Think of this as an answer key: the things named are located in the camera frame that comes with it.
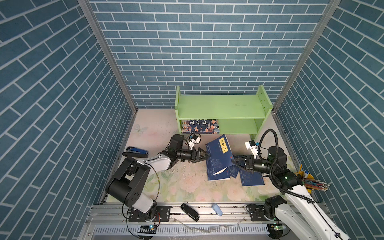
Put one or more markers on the green wooden shelf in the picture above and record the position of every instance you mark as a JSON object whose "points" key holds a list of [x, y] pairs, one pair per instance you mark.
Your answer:
{"points": [[235, 114]]}

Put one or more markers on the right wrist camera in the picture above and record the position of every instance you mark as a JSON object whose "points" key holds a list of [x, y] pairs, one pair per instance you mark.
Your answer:
{"points": [[252, 146]]}

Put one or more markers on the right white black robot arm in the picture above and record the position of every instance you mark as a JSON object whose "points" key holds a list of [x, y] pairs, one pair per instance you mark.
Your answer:
{"points": [[294, 207]]}

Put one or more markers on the illustrated cartoon cover book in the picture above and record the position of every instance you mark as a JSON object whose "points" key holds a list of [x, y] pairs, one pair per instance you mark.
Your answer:
{"points": [[203, 127]]}

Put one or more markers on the black remote on rail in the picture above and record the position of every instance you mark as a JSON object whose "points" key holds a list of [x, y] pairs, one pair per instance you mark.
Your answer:
{"points": [[192, 213]]}

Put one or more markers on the light blue eraser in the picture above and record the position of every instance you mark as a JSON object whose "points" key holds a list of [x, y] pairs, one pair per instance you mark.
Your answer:
{"points": [[217, 209]]}

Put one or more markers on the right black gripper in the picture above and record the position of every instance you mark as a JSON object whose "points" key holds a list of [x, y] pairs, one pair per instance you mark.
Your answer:
{"points": [[249, 163]]}

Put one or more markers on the black blue stapler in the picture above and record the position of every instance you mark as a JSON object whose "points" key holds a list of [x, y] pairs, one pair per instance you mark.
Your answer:
{"points": [[135, 152]]}

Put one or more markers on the small middle blue book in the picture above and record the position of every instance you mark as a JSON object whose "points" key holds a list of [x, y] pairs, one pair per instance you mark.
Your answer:
{"points": [[233, 170]]}

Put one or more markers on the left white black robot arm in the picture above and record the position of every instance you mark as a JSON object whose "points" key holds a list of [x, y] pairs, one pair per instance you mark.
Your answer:
{"points": [[127, 183]]}

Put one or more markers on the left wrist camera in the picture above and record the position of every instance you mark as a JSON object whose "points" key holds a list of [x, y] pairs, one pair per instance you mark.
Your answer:
{"points": [[194, 139]]}

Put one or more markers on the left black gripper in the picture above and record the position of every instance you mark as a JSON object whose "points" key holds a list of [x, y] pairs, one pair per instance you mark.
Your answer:
{"points": [[193, 155]]}

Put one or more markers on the yellow pen holder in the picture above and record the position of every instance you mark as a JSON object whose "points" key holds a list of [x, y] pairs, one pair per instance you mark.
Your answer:
{"points": [[310, 183]]}

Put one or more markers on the right blue book under pile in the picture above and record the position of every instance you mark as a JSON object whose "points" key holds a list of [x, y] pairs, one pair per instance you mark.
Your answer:
{"points": [[251, 179]]}

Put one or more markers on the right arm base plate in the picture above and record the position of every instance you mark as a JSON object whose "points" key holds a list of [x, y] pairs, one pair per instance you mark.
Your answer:
{"points": [[259, 213]]}

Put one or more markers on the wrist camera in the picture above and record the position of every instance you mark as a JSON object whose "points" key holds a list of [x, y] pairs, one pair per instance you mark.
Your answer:
{"points": [[252, 146], [194, 139]]}

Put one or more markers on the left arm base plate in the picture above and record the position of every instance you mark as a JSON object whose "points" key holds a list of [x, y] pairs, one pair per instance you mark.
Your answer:
{"points": [[158, 213]]}

